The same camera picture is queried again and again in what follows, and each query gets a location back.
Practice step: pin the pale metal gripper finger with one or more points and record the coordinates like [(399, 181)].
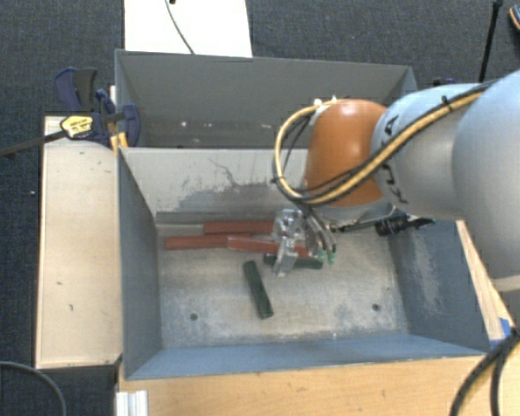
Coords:
[(291, 261), (279, 266)]

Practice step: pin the dark green flat block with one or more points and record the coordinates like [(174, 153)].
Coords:
[(258, 290)]

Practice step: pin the red-brown flat block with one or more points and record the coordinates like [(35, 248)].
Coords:
[(236, 227), (195, 242), (253, 245)]

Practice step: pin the grey metal bin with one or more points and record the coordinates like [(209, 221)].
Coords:
[(216, 288)]

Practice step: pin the pale wood flat board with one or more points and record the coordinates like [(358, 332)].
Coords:
[(80, 254)]

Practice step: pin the black cylinder on white bracket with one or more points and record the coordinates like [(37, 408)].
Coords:
[(392, 225)]

